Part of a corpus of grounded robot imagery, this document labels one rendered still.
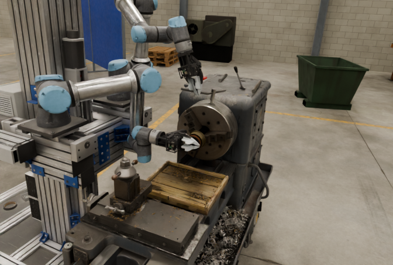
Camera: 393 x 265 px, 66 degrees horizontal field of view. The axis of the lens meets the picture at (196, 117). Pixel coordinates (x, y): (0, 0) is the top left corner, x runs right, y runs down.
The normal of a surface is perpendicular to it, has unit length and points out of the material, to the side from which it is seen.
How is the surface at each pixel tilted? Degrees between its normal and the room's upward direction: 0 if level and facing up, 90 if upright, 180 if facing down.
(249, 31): 90
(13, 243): 0
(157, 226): 0
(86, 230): 0
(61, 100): 91
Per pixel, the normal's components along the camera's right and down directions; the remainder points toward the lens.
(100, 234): 0.05, -0.94
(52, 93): 0.39, 0.37
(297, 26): -0.28, 0.32
